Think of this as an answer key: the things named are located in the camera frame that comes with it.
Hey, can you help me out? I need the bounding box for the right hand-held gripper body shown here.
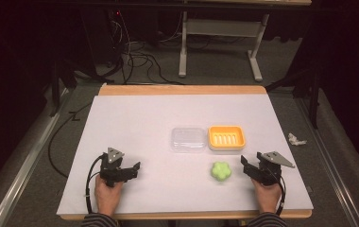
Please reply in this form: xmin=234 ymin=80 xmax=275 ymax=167
xmin=255 ymin=150 xmax=297 ymax=186

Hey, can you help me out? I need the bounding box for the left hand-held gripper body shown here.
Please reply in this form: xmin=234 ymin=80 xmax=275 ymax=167
xmin=99 ymin=147 xmax=128 ymax=187

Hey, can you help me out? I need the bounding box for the green flower-shaped soap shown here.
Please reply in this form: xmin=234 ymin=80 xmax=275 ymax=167
xmin=211 ymin=161 xmax=233 ymax=183

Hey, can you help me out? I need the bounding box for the yellow soap dish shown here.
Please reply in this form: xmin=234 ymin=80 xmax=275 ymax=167
xmin=207 ymin=125 xmax=247 ymax=152

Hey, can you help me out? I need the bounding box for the clear plastic container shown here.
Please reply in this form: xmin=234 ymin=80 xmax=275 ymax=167
xmin=169 ymin=126 xmax=208 ymax=153

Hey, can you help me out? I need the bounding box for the person's right hand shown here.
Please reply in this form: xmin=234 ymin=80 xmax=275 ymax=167
xmin=250 ymin=178 xmax=282 ymax=214

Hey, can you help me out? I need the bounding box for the person's left hand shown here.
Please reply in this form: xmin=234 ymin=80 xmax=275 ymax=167
xmin=94 ymin=174 xmax=126 ymax=218

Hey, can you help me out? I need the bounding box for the crumpled white paper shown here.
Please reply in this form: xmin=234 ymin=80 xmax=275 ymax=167
xmin=287 ymin=132 xmax=308 ymax=147

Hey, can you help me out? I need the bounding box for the white table sheet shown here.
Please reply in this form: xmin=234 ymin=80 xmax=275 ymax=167
xmin=56 ymin=94 xmax=315 ymax=217

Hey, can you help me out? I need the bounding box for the black metal stand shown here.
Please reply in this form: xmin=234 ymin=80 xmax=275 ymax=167
xmin=48 ymin=58 xmax=78 ymax=118
xmin=265 ymin=64 xmax=323 ymax=130

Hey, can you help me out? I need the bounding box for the black equipment box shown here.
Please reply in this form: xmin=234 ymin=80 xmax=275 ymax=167
xmin=81 ymin=9 xmax=123 ymax=68

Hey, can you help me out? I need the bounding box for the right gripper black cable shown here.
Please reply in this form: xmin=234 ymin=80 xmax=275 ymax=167
xmin=273 ymin=171 xmax=287 ymax=218

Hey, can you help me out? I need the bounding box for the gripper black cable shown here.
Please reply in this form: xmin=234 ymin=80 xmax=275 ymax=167
xmin=273 ymin=171 xmax=287 ymax=218
xmin=84 ymin=153 xmax=107 ymax=216

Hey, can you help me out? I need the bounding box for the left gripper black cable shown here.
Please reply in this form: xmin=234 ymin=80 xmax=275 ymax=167
xmin=84 ymin=153 xmax=107 ymax=216

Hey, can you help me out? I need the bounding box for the silver metal floor rail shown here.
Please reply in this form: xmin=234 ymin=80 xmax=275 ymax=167
xmin=295 ymin=96 xmax=359 ymax=227
xmin=0 ymin=87 xmax=74 ymax=227

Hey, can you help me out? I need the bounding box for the black floor cable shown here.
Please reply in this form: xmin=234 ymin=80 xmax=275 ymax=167
xmin=47 ymin=102 xmax=93 ymax=180

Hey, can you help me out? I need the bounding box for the tangle of cables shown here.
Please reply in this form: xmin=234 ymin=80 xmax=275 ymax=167
xmin=106 ymin=10 xmax=185 ymax=87

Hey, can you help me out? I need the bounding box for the white metal desk frame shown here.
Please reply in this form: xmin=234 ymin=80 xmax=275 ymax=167
xmin=178 ymin=10 xmax=270 ymax=83

